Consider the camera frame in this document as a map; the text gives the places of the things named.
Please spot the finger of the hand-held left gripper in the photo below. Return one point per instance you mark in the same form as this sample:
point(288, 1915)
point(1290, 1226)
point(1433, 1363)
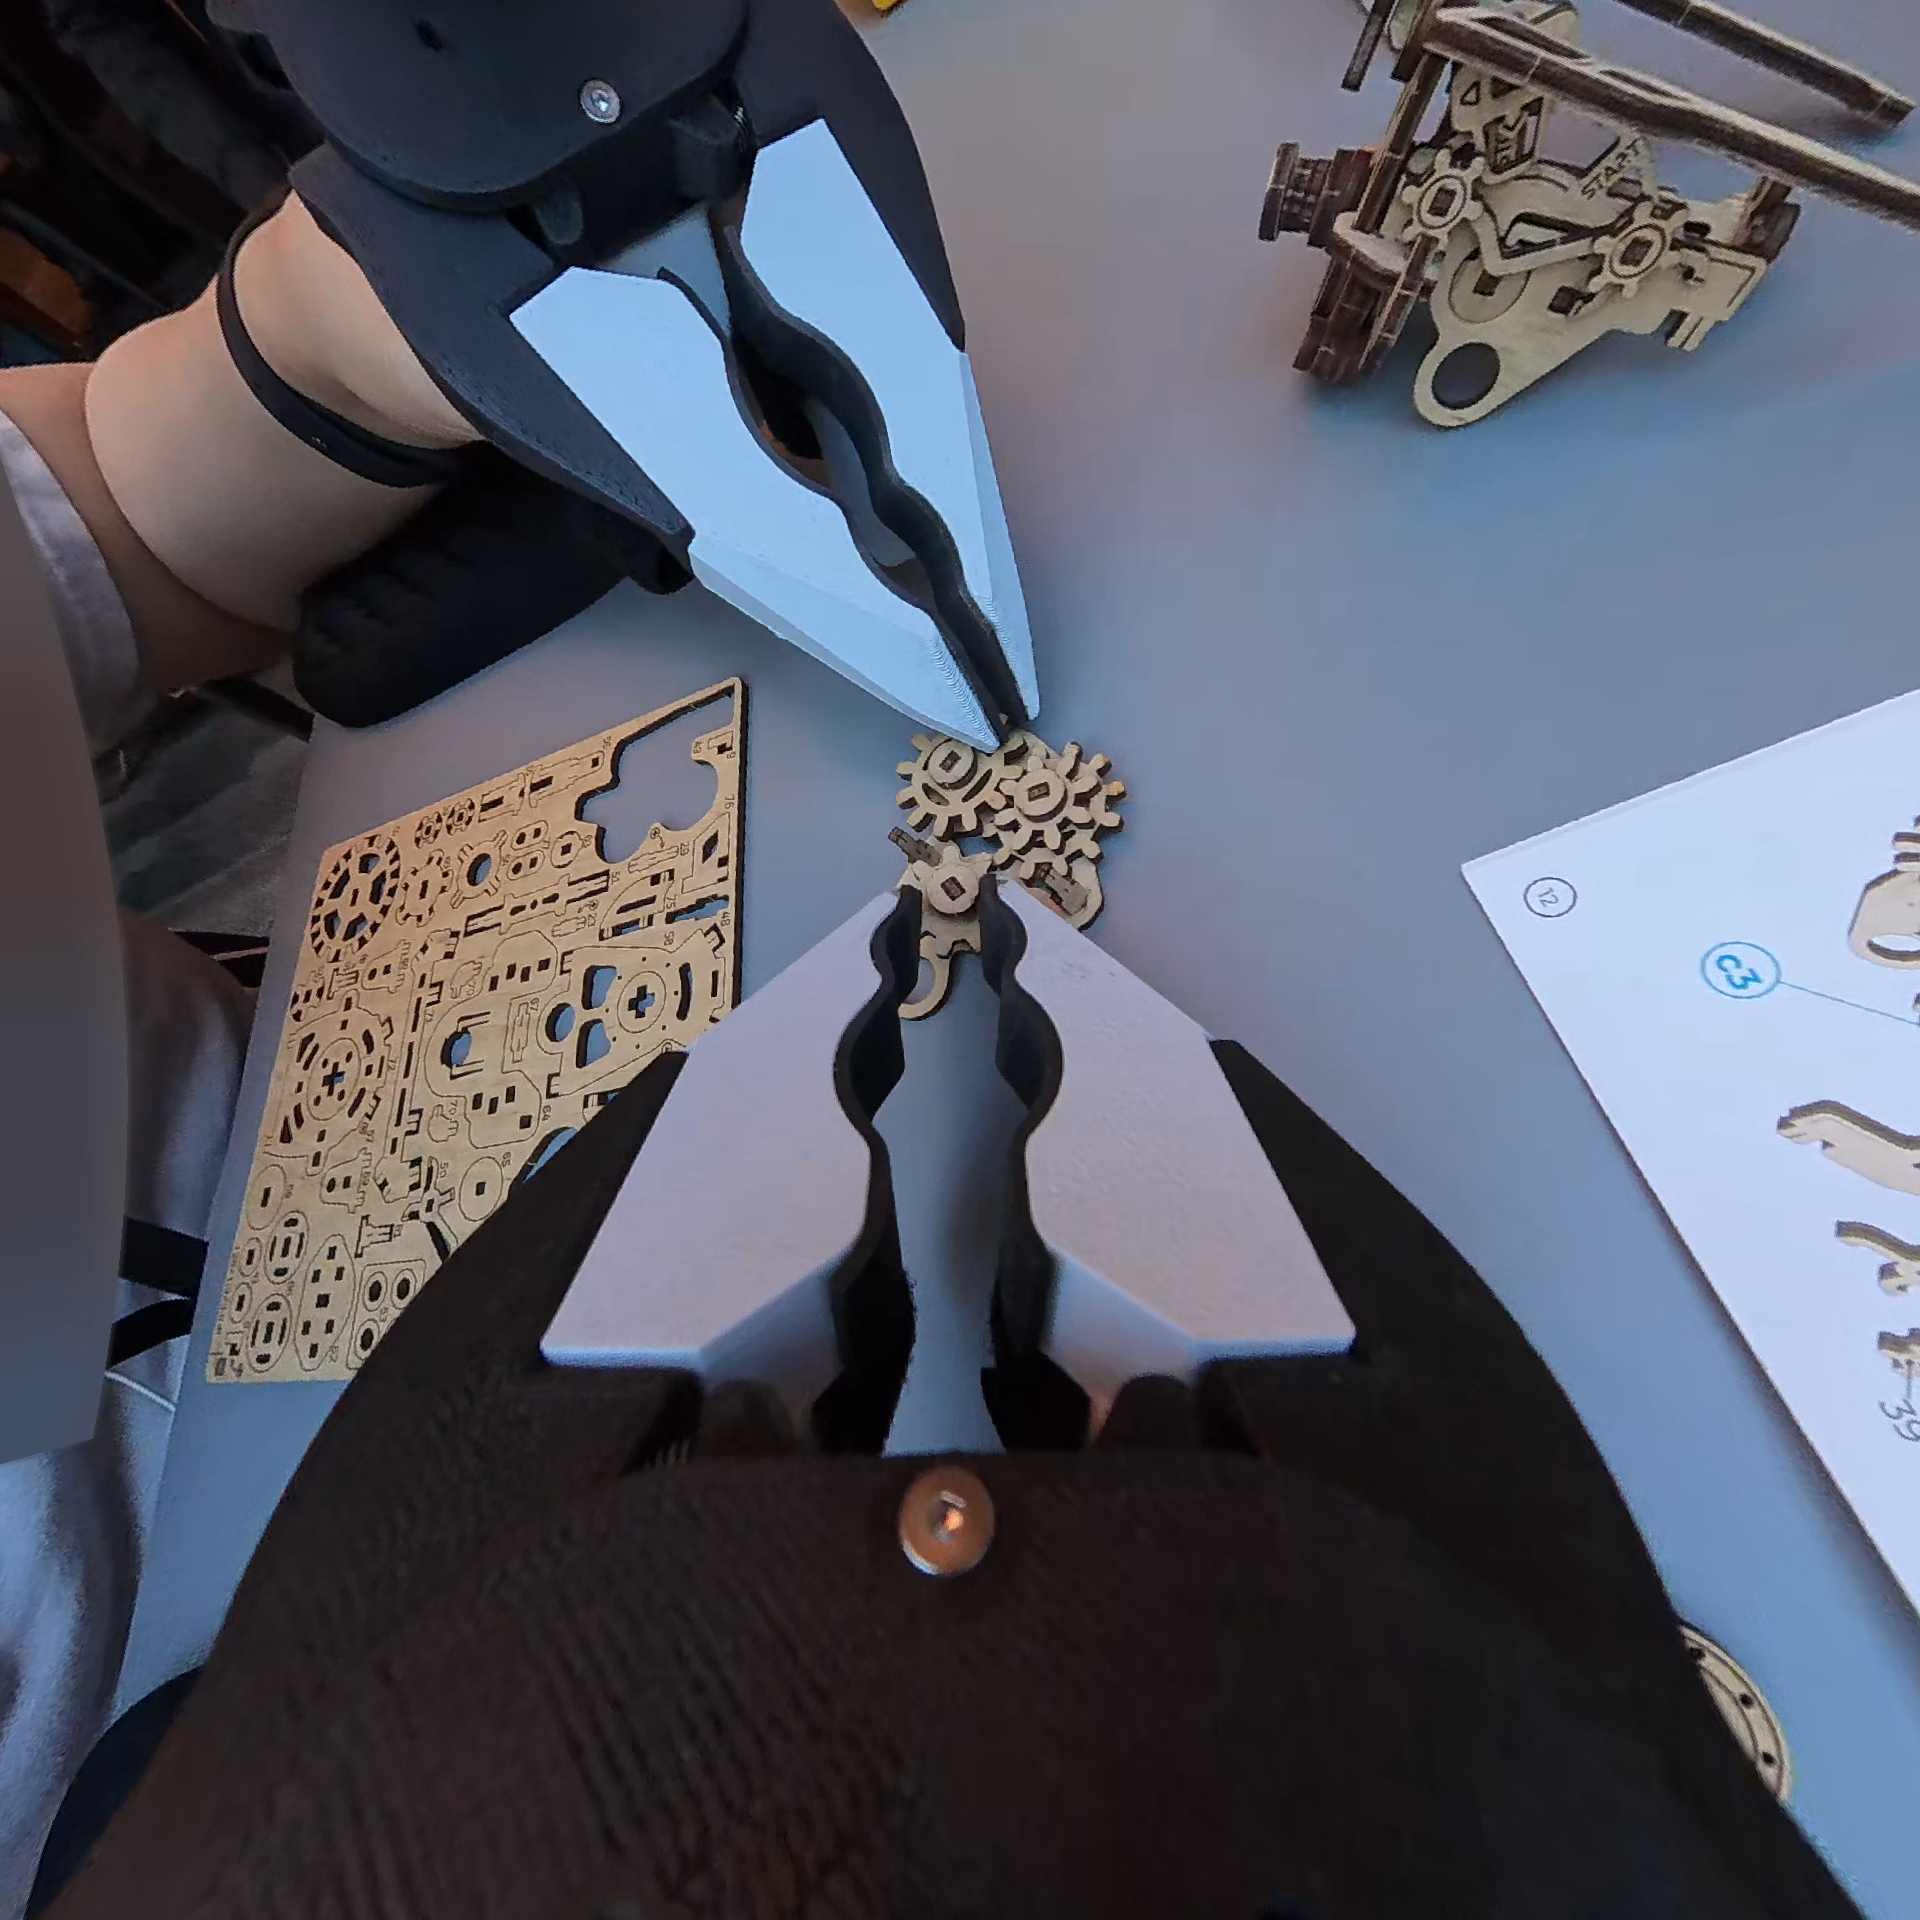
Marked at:
point(885, 317)
point(704, 482)

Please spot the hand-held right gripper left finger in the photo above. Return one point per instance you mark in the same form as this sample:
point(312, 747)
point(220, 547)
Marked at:
point(704, 1202)

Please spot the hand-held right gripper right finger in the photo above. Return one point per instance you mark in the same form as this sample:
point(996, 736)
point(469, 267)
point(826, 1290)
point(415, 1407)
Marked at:
point(1184, 1202)

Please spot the wooden gear base plate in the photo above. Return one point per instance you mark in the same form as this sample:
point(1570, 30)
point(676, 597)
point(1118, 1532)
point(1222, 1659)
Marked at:
point(943, 949)

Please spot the small wooden gear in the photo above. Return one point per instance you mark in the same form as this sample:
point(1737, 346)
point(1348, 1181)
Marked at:
point(960, 907)

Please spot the person's left forearm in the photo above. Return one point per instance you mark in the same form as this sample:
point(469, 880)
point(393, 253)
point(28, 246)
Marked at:
point(45, 451)

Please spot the grey desk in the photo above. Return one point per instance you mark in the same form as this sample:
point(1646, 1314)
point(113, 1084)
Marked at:
point(1349, 629)

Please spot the person's left hand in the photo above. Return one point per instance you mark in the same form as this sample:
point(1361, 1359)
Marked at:
point(181, 494)

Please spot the laser-cut wooden parts sheet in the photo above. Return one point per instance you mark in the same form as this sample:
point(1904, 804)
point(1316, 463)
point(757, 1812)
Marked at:
point(428, 1036)

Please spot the assembly instruction booklet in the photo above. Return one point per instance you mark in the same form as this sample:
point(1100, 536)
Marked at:
point(1650, 1050)

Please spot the person's light grey clothing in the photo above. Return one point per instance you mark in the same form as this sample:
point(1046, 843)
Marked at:
point(188, 1050)

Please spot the wooden model vehicle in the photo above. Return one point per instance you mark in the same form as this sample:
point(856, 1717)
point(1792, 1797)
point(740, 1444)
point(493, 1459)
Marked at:
point(1516, 285)

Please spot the wooden plate with round holes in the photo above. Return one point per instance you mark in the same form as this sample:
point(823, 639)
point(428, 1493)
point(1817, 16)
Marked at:
point(1748, 1711)

